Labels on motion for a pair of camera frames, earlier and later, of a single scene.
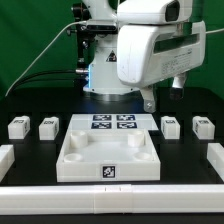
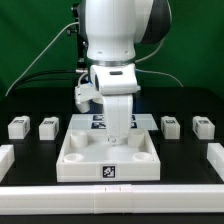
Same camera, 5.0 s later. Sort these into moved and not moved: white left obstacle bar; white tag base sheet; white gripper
Moved: white gripper
Not moved: white tag base sheet; white left obstacle bar
